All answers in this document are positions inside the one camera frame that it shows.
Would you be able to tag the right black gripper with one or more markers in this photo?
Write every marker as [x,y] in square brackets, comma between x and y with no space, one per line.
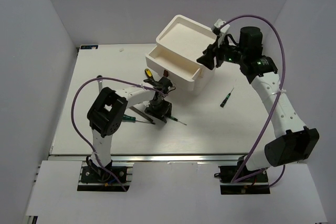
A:
[207,60]

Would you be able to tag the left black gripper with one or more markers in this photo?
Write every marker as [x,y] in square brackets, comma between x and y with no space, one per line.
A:
[167,106]

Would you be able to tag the precision screwdriver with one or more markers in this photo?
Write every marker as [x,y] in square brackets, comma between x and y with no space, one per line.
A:
[223,103]
[176,120]

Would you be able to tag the white drawer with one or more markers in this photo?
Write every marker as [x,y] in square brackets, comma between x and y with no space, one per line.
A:
[180,70]

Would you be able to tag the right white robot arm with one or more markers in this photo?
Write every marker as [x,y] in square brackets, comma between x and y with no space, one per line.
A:
[294,141]

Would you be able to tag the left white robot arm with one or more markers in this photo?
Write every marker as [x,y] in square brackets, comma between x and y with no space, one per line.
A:
[106,114]

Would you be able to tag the grey metal file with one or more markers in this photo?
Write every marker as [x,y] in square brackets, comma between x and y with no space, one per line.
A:
[142,114]

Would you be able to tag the white drawer cabinet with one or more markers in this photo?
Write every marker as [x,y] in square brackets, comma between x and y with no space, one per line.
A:
[189,39]

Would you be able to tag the silver ratchet wrench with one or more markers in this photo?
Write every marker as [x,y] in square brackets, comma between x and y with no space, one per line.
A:
[100,81]

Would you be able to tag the blue label left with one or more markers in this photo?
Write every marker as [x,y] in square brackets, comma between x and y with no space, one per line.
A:
[88,47]

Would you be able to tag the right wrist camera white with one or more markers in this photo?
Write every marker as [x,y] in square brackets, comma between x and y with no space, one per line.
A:
[220,26]

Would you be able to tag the green handle screwdriver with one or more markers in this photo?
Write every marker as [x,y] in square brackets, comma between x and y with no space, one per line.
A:
[127,118]

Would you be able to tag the yellow handle screwdriver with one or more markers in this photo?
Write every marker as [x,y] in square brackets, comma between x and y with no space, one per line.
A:
[148,74]

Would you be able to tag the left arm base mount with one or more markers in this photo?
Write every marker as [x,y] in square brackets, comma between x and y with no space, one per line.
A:
[91,181]

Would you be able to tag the aluminium rail front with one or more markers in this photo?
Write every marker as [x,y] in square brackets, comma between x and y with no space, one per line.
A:
[153,158]

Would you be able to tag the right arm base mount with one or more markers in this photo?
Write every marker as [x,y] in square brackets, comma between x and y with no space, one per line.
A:
[253,184]

